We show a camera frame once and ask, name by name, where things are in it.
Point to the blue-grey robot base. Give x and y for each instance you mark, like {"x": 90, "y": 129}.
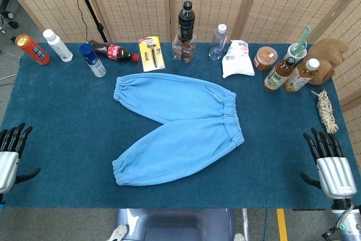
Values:
{"x": 175, "y": 224}

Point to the red label cola bottle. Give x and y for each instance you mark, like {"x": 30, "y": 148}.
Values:
{"x": 112, "y": 50}

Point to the green label tea bottle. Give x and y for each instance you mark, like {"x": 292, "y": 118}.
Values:
{"x": 277, "y": 76}

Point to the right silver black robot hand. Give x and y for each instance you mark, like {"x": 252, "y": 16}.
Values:
{"x": 335, "y": 176}

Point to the yellow razor blister pack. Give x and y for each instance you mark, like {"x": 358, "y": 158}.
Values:
{"x": 150, "y": 54}

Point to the blue cap spray can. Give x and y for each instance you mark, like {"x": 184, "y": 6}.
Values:
{"x": 93, "y": 60}

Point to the black tripod stand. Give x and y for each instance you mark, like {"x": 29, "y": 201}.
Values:
{"x": 90, "y": 6}

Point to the light blue fleece garment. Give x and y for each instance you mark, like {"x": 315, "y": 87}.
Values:
{"x": 175, "y": 102}

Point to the dark blue carpet mat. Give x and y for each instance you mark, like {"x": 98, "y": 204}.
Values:
{"x": 70, "y": 117}

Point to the dark soda bottle black cap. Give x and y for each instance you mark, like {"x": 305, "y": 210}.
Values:
{"x": 186, "y": 23}

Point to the white cap tea bottle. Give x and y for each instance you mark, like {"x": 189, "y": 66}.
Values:
{"x": 300, "y": 76}

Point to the round jar orange contents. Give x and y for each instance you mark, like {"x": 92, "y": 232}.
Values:
{"x": 265, "y": 59}

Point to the black office chair base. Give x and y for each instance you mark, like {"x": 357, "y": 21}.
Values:
{"x": 8, "y": 15}

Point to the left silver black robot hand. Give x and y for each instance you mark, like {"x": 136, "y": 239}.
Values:
{"x": 7, "y": 167}

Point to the brown plush toy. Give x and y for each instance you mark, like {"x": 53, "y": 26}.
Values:
{"x": 330, "y": 52}

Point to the white cup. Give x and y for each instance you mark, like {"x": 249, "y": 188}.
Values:
{"x": 290, "y": 52}

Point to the clear empty plastic bottle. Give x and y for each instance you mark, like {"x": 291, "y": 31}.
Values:
{"x": 218, "y": 42}

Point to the white plastic bottle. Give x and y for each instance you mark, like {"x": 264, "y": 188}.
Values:
{"x": 57, "y": 44}

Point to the clear plastic snack box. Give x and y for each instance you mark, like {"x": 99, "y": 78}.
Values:
{"x": 184, "y": 50}

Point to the orange drink can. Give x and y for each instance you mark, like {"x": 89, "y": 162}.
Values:
{"x": 34, "y": 50}

